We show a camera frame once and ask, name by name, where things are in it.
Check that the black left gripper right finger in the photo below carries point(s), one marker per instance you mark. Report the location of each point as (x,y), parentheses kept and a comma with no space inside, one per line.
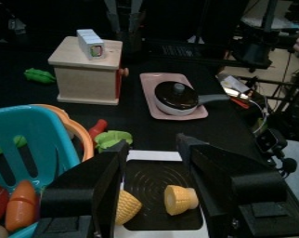
(234,182)

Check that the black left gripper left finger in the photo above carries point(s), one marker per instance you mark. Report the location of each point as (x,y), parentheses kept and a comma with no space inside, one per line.
(90,186)

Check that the yellow toy corn bottom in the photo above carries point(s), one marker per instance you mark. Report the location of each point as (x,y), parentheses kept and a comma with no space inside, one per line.
(126,207)

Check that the yellow toy corn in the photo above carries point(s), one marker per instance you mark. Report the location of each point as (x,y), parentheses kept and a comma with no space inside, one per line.
(179,199)
(126,207)

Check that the yellow toy corn top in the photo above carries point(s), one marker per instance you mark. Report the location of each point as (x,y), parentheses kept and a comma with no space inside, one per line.
(179,199)

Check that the green toy lettuce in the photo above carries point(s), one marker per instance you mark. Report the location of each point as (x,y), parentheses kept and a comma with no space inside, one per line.
(113,139)

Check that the black webcam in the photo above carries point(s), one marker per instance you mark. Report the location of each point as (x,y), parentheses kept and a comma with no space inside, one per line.
(271,141)

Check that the white toy stove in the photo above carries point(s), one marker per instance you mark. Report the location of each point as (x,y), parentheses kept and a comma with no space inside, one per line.
(163,192)

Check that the orange toy carrot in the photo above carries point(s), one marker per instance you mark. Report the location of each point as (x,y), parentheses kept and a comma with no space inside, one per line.
(22,205)

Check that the red toy chili pepper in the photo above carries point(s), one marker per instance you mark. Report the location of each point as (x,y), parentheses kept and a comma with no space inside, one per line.
(97,129)

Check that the orange bowl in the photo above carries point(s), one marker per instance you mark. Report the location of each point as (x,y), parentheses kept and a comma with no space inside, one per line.
(75,127)

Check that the teal plastic basket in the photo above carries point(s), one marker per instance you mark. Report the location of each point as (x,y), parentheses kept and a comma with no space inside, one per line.
(23,148)

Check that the black toy pot with lid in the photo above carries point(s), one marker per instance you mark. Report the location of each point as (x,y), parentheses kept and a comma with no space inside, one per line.
(181,98)

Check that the pink plastic tray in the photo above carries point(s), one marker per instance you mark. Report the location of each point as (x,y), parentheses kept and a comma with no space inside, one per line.
(173,96)

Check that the wooden toy box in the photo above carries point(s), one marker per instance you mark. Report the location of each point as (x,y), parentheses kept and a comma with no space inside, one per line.
(87,71)

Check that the green toy pea pod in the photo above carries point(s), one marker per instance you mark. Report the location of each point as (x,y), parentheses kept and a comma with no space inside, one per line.
(39,76)

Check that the small white carton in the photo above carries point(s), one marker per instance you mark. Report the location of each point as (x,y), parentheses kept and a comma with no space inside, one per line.
(91,43)

